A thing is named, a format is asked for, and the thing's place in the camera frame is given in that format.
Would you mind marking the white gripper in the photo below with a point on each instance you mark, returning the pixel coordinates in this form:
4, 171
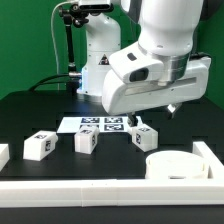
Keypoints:
140, 80

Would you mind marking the white round stool seat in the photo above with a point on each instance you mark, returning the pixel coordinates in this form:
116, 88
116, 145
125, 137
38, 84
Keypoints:
172, 164

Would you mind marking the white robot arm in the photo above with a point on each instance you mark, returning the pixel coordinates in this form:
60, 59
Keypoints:
168, 25

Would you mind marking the white sheet with tags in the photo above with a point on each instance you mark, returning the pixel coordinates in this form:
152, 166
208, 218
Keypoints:
105, 124

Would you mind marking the white U-shaped fence wall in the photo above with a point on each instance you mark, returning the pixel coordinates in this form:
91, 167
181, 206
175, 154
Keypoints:
112, 192

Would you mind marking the camera on stand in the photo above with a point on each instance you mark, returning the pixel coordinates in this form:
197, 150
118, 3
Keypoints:
95, 6

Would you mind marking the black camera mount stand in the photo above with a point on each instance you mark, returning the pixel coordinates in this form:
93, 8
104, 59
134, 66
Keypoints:
78, 19

